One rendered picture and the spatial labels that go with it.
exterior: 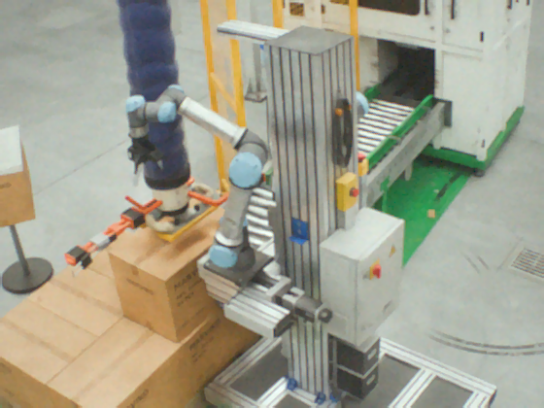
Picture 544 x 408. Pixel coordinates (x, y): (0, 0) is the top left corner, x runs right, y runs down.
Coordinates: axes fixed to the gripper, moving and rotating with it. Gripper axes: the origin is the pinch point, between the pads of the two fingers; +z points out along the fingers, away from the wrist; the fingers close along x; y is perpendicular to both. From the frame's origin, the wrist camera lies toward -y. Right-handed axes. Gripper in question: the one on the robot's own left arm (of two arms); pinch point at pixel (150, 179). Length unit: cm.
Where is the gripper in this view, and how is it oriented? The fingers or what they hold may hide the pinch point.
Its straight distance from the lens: 296.1
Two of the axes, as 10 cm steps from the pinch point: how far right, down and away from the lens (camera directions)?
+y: -7.8, -3.0, 5.5
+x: -6.3, 4.6, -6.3
